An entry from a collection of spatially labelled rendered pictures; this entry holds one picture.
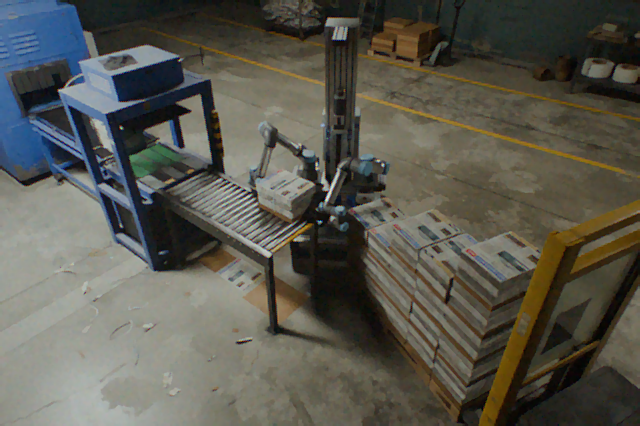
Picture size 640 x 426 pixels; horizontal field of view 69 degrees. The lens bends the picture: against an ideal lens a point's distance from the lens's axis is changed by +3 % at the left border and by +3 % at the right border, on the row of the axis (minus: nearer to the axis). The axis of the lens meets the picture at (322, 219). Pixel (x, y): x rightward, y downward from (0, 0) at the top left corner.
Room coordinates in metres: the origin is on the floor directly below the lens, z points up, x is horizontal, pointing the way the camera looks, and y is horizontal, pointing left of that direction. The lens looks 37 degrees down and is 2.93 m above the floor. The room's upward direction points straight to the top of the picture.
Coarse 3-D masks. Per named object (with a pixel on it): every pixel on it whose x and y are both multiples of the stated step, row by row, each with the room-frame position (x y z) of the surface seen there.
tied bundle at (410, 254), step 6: (444, 216) 2.52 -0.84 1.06; (450, 222) 2.46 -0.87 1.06; (396, 234) 2.39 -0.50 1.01; (456, 234) 2.33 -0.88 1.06; (462, 234) 2.35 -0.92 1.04; (396, 240) 2.39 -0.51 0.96; (402, 240) 2.33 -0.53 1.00; (396, 246) 2.38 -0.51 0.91; (402, 246) 2.33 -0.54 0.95; (408, 246) 2.28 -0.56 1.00; (426, 246) 2.22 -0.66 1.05; (402, 252) 2.32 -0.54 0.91; (408, 252) 2.27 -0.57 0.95; (414, 252) 2.22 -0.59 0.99; (408, 258) 2.26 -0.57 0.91; (414, 258) 2.22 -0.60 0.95; (414, 264) 2.20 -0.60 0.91
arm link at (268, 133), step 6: (264, 132) 3.33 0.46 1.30; (270, 132) 3.32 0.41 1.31; (276, 132) 3.34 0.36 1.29; (264, 138) 3.31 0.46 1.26; (270, 138) 3.29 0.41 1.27; (276, 138) 3.31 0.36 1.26; (264, 144) 3.28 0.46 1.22; (270, 144) 3.27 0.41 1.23; (276, 144) 3.30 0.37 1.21; (264, 150) 3.28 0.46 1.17; (270, 150) 3.27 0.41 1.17; (264, 156) 3.26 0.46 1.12; (270, 156) 3.28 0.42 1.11; (264, 162) 3.25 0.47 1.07; (258, 168) 3.26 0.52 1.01; (264, 168) 3.24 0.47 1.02; (258, 174) 3.23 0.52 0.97; (264, 174) 3.25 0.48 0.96; (258, 180) 3.20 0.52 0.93
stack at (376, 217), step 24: (360, 216) 2.84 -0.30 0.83; (384, 216) 2.84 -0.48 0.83; (408, 216) 2.84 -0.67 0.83; (360, 240) 2.77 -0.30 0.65; (384, 240) 2.54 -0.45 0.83; (384, 264) 2.47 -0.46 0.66; (384, 288) 2.45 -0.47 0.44; (408, 288) 2.23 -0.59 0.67; (384, 312) 2.42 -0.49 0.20; (408, 312) 2.19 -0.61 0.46; (432, 312) 2.00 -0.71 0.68; (408, 336) 2.16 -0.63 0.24; (432, 336) 1.96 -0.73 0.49; (408, 360) 2.12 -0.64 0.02; (432, 360) 1.92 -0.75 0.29
